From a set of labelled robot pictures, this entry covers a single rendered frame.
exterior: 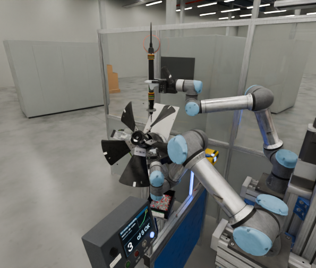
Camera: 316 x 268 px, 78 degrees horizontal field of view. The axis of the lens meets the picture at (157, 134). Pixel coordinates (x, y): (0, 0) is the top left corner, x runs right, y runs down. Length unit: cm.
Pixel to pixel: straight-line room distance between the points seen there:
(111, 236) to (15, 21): 1286
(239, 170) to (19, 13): 1268
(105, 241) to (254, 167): 159
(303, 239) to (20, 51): 642
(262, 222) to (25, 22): 1315
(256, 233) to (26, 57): 631
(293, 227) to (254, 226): 44
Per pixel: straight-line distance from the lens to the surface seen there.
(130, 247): 83
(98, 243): 74
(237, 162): 206
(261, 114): 134
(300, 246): 123
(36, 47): 654
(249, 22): 183
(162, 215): 138
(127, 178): 146
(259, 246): 84
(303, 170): 110
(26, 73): 651
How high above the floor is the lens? 182
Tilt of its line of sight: 23 degrees down
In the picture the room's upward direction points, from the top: 1 degrees clockwise
